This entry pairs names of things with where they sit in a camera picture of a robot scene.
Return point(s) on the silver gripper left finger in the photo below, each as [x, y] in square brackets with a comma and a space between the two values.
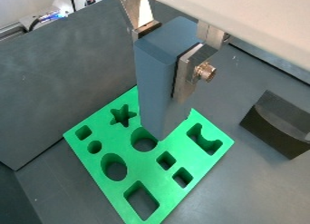
[139, 16]

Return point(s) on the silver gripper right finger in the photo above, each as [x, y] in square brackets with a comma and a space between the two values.
[194, 66]

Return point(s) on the grey rectangular block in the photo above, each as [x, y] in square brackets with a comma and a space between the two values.
[156, 54]

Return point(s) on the grey upright panel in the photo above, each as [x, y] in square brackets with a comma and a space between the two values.
[60, 72]

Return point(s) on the black block with groove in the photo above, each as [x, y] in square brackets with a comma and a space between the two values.
[281, 124]

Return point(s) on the green shape sorter board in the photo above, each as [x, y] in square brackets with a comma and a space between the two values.
[144, 174]

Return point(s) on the aluminium rail with cables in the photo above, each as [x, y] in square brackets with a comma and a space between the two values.
[21, 15]

